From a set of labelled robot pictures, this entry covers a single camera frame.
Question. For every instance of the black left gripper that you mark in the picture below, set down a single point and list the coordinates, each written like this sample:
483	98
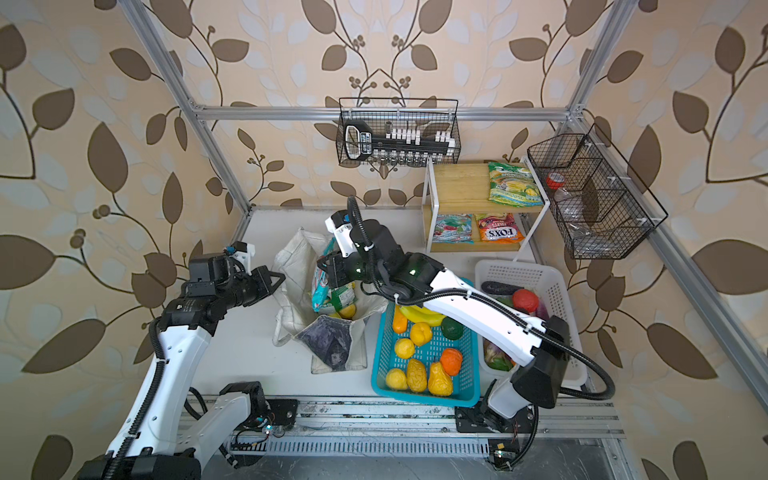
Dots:
263	287

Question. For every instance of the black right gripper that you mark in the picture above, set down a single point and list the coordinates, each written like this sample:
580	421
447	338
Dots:
337	268

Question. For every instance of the teal candy packet top shelf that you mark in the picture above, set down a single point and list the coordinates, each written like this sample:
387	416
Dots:
320	290

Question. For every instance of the teal candy packet shelf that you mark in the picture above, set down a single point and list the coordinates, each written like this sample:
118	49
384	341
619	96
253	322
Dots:
453	228
320	290

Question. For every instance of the yellow lemon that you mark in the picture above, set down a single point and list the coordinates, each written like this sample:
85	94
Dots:
396	379
348	312
404	348

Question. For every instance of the white canvas grocery bag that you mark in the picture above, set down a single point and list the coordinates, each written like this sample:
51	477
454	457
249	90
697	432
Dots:
329	322

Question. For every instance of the green yellow tea packet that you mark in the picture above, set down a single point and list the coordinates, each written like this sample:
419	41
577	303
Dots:
342	297

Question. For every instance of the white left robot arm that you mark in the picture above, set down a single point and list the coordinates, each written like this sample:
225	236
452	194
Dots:
148	445

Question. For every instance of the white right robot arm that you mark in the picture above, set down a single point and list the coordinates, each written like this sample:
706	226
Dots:
547	365

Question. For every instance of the yellow banana bunch back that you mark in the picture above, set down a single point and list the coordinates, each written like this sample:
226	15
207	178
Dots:
417	314

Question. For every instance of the orange carrot-like fruit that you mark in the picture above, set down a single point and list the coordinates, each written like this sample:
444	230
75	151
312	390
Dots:
399	322

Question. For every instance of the teal candy packet lower shelf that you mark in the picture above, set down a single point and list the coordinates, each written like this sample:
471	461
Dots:
453	228

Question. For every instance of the yellow orange fruit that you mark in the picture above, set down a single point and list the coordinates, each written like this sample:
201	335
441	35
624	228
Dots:
420	333

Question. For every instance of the white wooden two-tier shelf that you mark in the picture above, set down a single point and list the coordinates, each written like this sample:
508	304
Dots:
464	188

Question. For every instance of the green avocado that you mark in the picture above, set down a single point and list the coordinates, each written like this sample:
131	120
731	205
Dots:
451	329

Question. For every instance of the black keyboard toy in basket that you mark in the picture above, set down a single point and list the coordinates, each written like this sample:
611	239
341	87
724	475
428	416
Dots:
409	145

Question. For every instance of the teal plastic fruit basket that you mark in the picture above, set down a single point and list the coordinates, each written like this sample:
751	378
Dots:
466	385

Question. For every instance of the orange Fox's candy packet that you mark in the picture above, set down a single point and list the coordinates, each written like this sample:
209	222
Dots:
500	229

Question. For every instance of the yellow lemon bottom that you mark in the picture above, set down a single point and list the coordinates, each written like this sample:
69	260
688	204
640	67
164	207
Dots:
396	379

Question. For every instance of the yellow-brown potato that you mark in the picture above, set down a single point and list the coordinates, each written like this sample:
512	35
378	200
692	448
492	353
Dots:
416	376

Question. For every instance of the dark cucumber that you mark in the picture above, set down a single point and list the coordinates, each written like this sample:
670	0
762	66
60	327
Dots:
496	288

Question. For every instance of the orange persimmon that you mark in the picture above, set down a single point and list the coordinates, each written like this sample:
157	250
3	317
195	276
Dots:
451	361

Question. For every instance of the yellow pear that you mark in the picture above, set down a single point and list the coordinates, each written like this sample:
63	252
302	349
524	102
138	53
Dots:
440	383

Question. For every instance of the green yellow packet right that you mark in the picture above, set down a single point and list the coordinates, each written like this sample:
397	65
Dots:
513	185

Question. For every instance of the red tomato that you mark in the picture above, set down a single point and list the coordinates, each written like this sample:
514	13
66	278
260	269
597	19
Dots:
525	301

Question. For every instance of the green pepper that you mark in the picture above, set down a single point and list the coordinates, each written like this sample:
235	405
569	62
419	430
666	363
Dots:
495	358

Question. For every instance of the white plastic vegetable basket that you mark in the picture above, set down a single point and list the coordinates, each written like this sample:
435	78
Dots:
549	286

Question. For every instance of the plastic bottle red cap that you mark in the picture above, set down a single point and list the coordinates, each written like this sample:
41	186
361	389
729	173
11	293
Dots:
569	206

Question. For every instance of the black wire basket back wall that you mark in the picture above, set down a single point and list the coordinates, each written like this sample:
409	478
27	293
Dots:
432	114

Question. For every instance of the black wire basket wall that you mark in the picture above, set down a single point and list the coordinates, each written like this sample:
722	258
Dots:
432	114
621	210

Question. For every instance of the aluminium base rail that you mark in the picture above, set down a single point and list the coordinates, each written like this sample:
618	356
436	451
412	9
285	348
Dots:
380	427

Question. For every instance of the black wire basket right wall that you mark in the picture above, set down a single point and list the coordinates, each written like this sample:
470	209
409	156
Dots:
621	210

